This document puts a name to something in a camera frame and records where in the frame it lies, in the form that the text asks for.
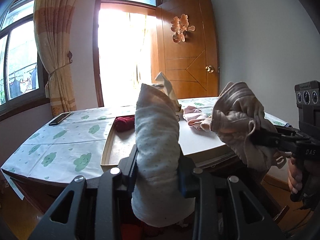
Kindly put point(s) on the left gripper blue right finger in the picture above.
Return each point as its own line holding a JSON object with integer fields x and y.
{"x": 187, "y": 182}

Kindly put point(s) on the window with dark frame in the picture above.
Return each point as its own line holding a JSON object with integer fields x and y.
{"x": 23, "y": 76}

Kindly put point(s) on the dark red knitted sock roll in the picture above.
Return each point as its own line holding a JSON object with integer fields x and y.
{"x": 124, "y": 123}

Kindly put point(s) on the yellow tied curtain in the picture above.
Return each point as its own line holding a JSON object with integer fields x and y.
{"x": 52, "y": 27}

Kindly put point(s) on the white dotted underwear roll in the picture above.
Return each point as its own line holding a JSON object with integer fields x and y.
{"x": 156, "y": 199}

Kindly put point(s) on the tan knitted sock roll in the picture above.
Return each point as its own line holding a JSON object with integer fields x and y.
{"x": 163, "y": 84}

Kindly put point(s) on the brass door knob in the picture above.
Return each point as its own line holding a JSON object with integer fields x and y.
{"x": 210, "y": 69}

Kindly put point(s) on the pink garment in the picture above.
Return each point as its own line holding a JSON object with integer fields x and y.
{"x": 197, "y": 119}

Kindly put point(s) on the wooden door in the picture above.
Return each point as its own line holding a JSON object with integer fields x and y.
{"x": 184, "y": 63}

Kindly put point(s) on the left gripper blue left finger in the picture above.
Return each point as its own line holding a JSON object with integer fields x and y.
{"x": 129, "y": 171}

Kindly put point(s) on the shallow cardboard box tray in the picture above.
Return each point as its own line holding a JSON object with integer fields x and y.
{"x": 150, "y": 142}

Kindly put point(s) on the black smartphone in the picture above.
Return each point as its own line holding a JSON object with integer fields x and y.
{"x": 57, "y": 120}

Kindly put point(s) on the double happiness door ornament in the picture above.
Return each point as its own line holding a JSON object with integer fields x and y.
{"x": 180, "y": 27}

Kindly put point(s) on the beige cream garment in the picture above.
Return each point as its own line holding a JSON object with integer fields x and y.
{"x": 236, "y": 115}

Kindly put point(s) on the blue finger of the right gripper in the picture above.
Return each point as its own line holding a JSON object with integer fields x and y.
{"x": 268, "y": 139}

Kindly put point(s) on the green cloud print tablecloth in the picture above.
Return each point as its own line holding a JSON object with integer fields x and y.
{"x": 75, "y": 146}

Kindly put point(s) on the person's right hand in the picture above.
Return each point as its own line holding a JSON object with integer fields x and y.
{"x": 294, "y": 177}

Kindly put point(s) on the curtain tieback wall hook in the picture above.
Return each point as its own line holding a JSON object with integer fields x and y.
{"x": 70, "y": 55}

